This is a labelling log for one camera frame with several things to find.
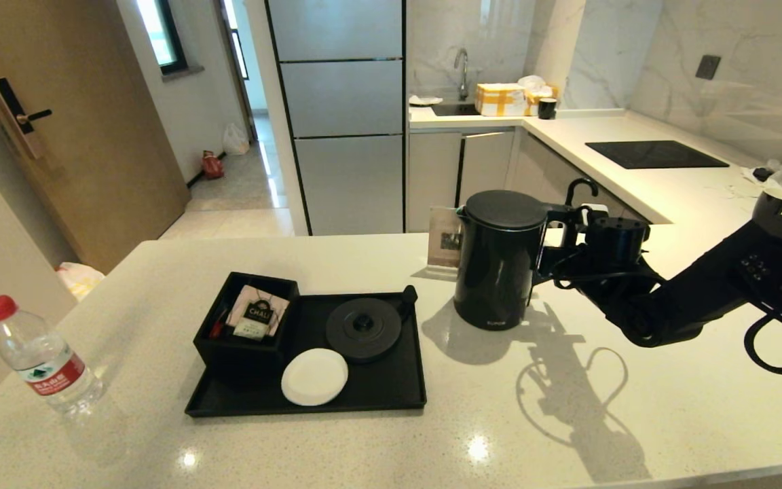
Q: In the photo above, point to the white and yellow plastic bag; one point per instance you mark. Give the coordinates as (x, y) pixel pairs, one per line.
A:
(80, 282)

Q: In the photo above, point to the black round kettle base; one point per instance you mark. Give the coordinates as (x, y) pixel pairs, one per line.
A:
(364, 331)

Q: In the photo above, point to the crumpled white plastic wrap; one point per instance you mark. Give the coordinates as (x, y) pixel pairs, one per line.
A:
(533, 82)

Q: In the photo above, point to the acrylic QR code sign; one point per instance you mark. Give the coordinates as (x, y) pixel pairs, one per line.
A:
(442, 238)

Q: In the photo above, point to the black rectangular serving tray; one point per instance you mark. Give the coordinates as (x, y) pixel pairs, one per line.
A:
(391, 394)

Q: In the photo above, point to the small red sachet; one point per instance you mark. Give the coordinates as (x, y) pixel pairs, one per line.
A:
(218, 329)

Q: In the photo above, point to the black mug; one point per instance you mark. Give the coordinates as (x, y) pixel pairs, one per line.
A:
(768, 202)

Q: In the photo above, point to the black divided organizer box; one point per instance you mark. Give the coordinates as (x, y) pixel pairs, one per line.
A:
(241, 356)

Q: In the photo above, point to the black electric kettle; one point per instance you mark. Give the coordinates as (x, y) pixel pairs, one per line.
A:
(496, 272)

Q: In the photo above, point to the silver refrigerator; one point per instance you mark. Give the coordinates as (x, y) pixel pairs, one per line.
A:
(343, 102)

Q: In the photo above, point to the black and gold door lock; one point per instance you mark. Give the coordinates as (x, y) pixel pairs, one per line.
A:
(14, 110)

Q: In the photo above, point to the white dish cloth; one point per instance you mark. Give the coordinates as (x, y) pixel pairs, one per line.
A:
(426, 100)

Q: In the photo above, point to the black framed window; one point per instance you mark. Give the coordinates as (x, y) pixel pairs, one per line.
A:
(160, 34)

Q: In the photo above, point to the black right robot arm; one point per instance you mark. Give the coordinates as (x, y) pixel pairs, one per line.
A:
(703, 292)

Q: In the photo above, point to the large yellow-taped cardboard box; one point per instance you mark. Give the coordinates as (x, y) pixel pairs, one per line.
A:
(499, 100)

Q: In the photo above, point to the beige tea bag sachet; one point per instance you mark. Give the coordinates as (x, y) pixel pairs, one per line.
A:
(258, 314)

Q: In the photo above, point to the small yellow-taped cardboard box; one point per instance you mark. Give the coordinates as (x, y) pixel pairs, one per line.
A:
(535, 101)

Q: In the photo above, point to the white round paper coaster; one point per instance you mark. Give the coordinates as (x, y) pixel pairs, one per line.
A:
(314, 377)

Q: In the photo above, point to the chrome kitchen faucet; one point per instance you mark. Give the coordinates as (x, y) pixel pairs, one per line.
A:
(463, 65)

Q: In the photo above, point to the small black cup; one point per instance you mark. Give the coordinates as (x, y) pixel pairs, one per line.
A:
(547, 109)

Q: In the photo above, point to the red bag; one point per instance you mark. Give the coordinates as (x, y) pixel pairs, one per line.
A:
(212, 166)

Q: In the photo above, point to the dark kitchen sink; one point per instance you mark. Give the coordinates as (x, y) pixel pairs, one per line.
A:
(457, 109)

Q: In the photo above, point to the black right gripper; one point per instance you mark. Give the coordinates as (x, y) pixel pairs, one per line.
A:
(615, 244)

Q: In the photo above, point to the dark wall socket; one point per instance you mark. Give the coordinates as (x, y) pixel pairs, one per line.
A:
(709, 66)

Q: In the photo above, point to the brown wooden door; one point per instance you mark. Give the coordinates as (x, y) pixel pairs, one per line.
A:
(92, 136)

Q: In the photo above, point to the white cabinet door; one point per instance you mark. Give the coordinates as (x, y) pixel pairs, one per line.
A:
(487, 163)
(432, 170)

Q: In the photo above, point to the clear red-label water bottle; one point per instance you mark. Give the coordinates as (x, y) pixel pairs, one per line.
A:
(51, 373)

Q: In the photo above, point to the black induction cooktop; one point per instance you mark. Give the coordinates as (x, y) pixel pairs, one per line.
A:
(656, 154)

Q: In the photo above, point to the crumpled clear plastic packaging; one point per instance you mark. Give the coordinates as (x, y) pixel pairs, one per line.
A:
(781, 173)

